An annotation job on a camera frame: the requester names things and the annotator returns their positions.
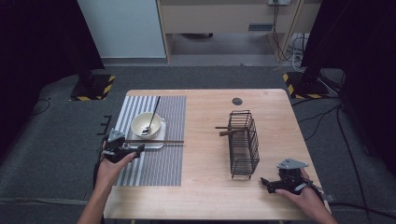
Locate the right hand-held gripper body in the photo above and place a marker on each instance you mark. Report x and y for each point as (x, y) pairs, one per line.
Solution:
(290, 182)

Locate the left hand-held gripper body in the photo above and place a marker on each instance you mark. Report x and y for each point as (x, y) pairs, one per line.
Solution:
(116, 149)

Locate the white square tray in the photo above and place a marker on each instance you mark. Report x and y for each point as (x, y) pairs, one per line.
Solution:
(152, 146)

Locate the person's right hand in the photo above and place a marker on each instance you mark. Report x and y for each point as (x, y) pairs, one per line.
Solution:
(309, 200)

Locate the person's left hand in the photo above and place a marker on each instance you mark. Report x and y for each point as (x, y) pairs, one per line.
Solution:
(107, 174)

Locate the cream ceramic bowl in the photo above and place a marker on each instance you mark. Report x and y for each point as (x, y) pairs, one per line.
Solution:
(138, 123)

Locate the grey white striped placemat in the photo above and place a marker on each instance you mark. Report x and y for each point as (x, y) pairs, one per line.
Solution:
(165, 165)

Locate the metal spoon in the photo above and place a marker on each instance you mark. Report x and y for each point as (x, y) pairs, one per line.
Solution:
(154, 112)

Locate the black yellow striped stand base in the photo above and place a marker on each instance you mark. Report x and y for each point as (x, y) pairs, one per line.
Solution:
(93, 88)
(306, 87)

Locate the grey round table grommet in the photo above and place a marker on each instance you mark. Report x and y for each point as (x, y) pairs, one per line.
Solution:
(237, 101)

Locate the white panel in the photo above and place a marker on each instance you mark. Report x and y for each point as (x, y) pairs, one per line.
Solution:
(124, 28)

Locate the black curtain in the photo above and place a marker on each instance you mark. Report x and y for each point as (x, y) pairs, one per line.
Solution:
(367, 62)
(37, 46)

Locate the beige wooden desk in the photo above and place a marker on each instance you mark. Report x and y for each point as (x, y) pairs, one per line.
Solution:
(218, 17)

